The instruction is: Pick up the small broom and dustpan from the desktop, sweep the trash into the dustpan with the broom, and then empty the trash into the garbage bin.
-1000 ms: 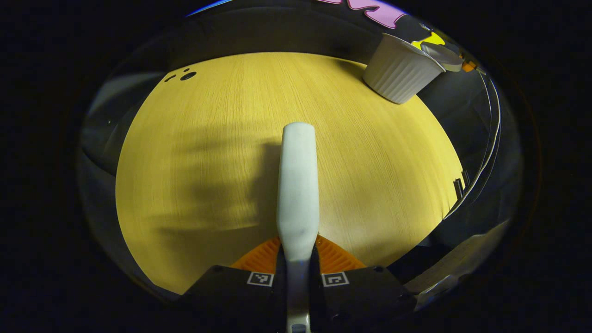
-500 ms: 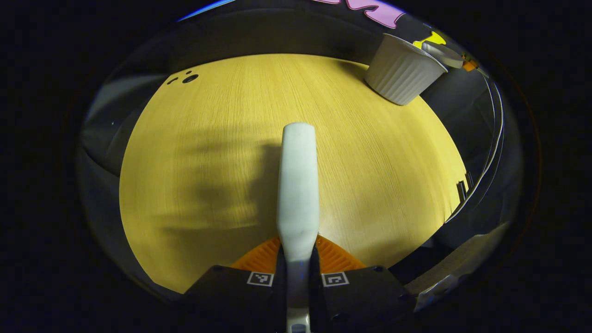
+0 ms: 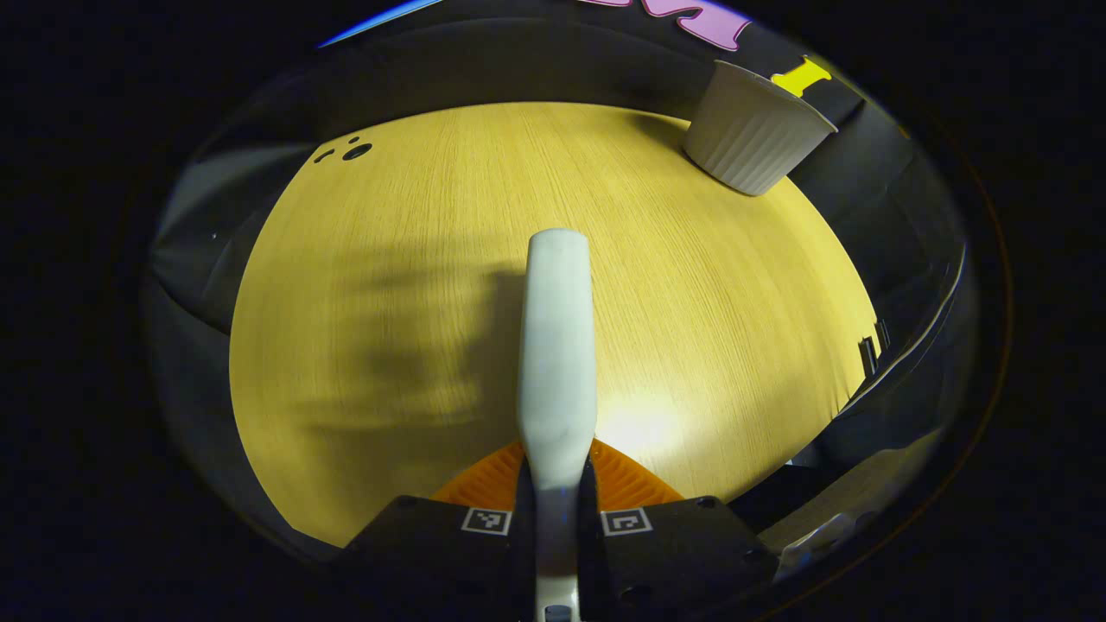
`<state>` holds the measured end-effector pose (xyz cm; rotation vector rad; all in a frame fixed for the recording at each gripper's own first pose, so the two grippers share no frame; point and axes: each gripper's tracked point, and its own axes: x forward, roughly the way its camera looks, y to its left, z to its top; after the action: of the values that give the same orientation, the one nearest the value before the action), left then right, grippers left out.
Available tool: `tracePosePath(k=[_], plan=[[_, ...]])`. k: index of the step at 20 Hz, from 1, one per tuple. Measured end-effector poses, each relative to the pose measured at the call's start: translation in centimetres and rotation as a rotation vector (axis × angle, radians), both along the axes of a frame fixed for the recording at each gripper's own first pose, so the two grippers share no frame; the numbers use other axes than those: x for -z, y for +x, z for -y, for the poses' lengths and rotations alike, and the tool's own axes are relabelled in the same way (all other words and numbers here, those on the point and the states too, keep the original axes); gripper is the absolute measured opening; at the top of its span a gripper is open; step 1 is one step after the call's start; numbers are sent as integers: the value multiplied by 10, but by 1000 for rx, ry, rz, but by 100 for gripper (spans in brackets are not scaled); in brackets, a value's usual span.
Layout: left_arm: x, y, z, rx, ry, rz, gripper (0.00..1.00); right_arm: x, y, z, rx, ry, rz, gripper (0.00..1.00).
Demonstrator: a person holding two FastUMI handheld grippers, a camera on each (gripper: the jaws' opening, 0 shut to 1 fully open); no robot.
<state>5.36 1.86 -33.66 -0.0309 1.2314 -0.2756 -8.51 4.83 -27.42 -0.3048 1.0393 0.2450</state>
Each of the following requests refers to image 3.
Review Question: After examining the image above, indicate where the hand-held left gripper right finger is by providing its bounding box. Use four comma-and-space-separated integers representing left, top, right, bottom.
579, 437, 780, 611

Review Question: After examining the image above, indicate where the white ribbed garbage bin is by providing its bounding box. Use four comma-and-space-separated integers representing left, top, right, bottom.
683, 59, 838, 198

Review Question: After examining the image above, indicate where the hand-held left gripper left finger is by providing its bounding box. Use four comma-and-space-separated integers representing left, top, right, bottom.
346, 439, 539, 610

